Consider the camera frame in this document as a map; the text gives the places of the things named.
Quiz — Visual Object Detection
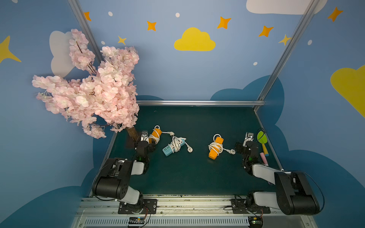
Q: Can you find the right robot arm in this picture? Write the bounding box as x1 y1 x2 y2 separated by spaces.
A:
234 141 325 215

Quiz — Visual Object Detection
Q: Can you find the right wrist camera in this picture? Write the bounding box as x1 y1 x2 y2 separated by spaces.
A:
243 132 254 147

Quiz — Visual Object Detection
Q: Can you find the pink cherry blossom tree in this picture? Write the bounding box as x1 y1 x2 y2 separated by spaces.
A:
32 29 139 139

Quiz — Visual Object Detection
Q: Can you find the controller board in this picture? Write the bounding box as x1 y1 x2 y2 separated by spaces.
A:
248 217 263 228
127 217 146 227

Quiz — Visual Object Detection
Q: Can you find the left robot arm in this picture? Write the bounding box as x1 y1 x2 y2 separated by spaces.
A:
92 133 155 205

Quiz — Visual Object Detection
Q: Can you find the green toy shovel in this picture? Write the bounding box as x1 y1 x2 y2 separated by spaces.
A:
257 131 269 157

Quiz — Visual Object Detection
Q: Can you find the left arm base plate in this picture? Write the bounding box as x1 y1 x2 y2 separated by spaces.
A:
118 199 158 215

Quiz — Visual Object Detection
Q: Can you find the left controller board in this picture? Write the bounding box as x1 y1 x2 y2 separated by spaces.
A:
127 217 146 227

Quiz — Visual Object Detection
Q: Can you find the teal power strip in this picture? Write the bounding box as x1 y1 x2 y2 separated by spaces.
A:
162 136 186 156

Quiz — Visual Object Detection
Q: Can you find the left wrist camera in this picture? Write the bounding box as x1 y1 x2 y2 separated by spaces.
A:
140 131 149 143

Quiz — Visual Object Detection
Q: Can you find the white cord of teal strip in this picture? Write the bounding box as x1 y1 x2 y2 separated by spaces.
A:
169 136 194 154

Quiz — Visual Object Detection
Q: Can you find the right controller board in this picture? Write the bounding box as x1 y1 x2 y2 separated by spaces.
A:
248 217 263 228

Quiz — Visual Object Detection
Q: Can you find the orange power strip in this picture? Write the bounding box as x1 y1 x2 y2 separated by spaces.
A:
149 127 162 144
208 134 224 160

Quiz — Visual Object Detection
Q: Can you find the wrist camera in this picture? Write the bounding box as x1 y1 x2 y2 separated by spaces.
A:
140 131 149 143
243 132 254 147

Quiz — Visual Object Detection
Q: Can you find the aluminium front rail frame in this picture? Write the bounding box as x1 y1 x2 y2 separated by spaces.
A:
71 195 317 228

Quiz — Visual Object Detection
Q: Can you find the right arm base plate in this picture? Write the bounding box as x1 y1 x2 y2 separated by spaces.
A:
231 198 271 215

